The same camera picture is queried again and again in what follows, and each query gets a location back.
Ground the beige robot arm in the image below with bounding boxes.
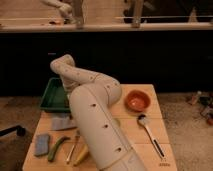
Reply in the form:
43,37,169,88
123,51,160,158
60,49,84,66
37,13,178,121
50,54,147,171

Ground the green plastic tray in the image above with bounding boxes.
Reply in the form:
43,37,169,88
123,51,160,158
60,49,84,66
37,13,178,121
40,77,70,113

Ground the orange bowl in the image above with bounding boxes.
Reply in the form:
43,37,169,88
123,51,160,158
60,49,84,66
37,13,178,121
124,90,151,112

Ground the grey cloth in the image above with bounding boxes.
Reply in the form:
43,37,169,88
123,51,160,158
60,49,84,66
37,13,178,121
51,113,77,131

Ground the metal fork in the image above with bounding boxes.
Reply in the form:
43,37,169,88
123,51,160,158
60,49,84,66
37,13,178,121
66,130,80,164

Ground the yellow banana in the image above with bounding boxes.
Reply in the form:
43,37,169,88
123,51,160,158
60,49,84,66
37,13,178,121
73,145,89,166

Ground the green cucumber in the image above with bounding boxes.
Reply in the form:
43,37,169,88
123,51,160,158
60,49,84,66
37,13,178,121
47,136,70,162

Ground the black chair base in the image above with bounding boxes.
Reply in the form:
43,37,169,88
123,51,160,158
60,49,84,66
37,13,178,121
0,125,26,137

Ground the silver spoon black handle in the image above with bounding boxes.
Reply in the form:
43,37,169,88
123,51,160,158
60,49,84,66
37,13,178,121
137,114,165,159

